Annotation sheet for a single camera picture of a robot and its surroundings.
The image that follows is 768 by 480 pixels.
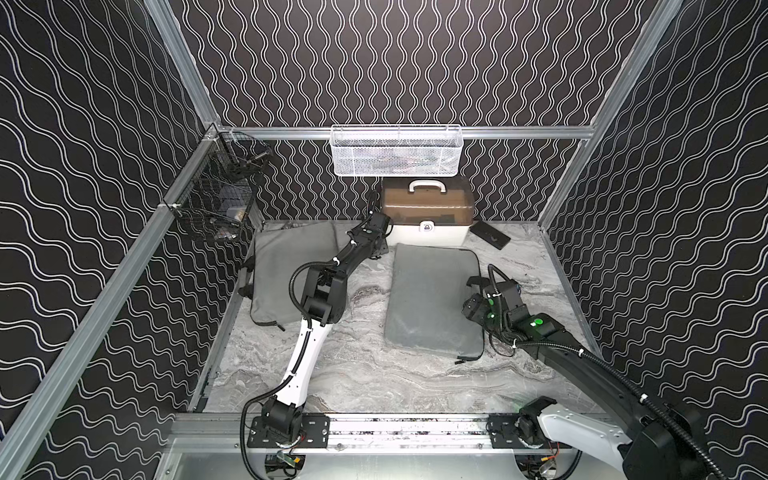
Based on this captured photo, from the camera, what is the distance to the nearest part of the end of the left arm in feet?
2.73

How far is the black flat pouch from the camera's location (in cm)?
115

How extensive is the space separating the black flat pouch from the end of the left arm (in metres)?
0.40
